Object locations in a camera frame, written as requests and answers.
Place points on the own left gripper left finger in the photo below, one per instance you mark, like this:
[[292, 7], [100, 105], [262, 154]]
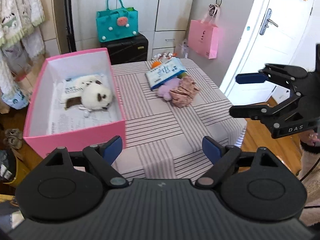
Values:
[[68, 185]]

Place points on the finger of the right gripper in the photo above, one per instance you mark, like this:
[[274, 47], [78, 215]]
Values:
[[252, 77], [250, 111]]

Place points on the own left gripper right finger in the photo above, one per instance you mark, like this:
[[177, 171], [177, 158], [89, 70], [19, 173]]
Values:
[[254, 185]]

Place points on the pink patterned fabric item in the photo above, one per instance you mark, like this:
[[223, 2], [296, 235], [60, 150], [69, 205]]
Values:
[[185, 93]]

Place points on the white brown plush toy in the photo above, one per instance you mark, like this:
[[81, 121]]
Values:
[[96, 97]]

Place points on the purple plush toy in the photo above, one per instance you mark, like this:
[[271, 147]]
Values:
[[164, 90]]

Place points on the soft cotton tissue pack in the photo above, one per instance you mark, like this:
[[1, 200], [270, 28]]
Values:
[[74, 87]]

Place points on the yellow bin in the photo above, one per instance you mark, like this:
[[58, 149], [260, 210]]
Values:
[[10, 173]]

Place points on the white door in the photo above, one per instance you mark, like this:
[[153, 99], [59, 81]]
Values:
[[277, 45]]

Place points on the printed paper sheet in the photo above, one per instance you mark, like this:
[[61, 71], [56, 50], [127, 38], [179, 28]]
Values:
[[61, 120]]

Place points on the brown fuzzy slipper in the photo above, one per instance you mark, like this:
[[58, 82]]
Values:
[[13, 138]]

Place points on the pink paper bag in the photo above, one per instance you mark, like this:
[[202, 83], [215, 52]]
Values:
[[203, 36]]

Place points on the pink cardboard box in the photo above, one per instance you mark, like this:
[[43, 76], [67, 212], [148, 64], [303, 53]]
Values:
[[81, 63]]

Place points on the blue white plastic bag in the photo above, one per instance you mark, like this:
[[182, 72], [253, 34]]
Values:
[[17, 100]]

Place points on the blue white tissue pack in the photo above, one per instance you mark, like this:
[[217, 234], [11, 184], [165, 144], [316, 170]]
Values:
[[164, 72]]

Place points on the small toys pile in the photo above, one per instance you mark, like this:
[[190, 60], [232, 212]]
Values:
[[164, 56]]

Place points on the brown paper bag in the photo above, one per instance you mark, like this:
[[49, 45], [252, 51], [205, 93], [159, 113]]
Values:
[[27, 74]]

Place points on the white wardrobe cabinet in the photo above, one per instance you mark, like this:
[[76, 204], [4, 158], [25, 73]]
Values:
[[163, 22]]

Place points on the black suitcase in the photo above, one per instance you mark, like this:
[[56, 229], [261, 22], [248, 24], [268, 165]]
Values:
[[127, 50]]

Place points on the teal felt handbag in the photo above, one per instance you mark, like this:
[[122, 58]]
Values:
[[116, 24]]

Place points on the white fluffy hanging robe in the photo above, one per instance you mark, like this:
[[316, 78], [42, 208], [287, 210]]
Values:
[[20, 21]]

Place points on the black tripod stand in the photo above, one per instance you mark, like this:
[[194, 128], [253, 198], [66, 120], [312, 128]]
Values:
[[69, 26]]

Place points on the silver door handle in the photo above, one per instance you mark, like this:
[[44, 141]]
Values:
[[266, 21]]

